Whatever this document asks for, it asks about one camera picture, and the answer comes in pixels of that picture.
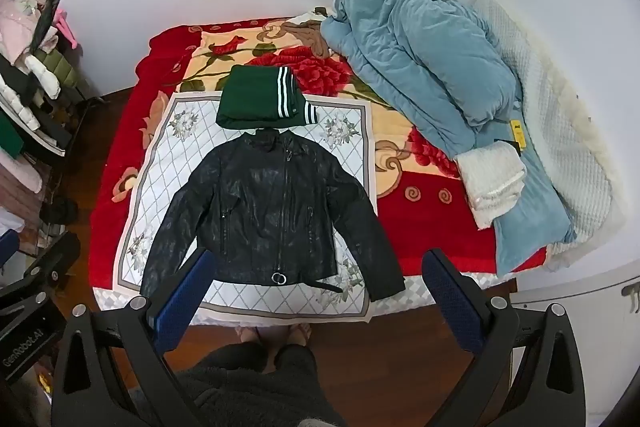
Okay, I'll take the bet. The black leather jacket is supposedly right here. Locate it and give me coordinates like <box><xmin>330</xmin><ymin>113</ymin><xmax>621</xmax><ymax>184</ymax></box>
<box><xmin>140</xmin><ymin>129</ymin><xmax>406</xmax><ymax>301</ymax></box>

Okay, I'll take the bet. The clothes rack with garments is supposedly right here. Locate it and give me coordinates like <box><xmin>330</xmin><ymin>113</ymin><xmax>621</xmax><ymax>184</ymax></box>
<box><xmin>1</xmin><ymin>0</ymin><xmax>85</xmax><ymax>257</ymax></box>

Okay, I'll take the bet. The person in dark fleece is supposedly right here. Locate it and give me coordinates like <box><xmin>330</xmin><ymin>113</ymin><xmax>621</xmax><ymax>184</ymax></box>
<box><xmin>177</xmin><ymin>323</ymin><xmax>346</xmax><ymax>426</ymax></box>

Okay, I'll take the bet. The folded white towel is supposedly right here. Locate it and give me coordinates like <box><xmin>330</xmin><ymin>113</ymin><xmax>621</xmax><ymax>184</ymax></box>
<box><xmin>454</xmin><ymin>141</ymin><xmax>527</xmax><ymax>230</ymax></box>

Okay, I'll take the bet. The white textured bedspread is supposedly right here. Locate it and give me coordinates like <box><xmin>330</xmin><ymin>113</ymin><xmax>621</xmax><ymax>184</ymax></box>
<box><xmin>473</xmin><ymin>0</ymin><xmax>629</xmax><ymax>271</ymax></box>

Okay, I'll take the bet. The red floral blanket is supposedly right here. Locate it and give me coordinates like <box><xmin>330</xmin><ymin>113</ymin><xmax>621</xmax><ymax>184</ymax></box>
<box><xmin>86</xmin><ymin>17</ymin><xmax>549</xmax><ymax>279</ymax></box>

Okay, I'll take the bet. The white patterned square cloth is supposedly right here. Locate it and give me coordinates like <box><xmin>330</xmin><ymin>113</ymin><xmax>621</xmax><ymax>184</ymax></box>
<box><xmin>94</xmin><ymin>92</ymin><xmax>376</xmax><ymax>326</ymax></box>

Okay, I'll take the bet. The yellow tag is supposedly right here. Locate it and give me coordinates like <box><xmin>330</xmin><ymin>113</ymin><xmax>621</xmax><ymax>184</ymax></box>
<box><xmin>510</xmin><ymin>119</ymin><xmax>526</xmax><ymax>150</ymax></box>

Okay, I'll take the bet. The folded green striped garment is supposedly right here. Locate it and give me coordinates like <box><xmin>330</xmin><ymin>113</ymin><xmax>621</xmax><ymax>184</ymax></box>
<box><xmin>216</xmin><ymin>65</ymin><xmax>318</xmax><ymax>130</ymax></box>

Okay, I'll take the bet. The light blue quilt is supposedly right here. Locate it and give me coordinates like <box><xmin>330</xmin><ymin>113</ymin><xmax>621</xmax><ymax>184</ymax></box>
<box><xmin>321</xmin><ymin>0</ymin><xmax>576</xmax><ymax>274</ymax></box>

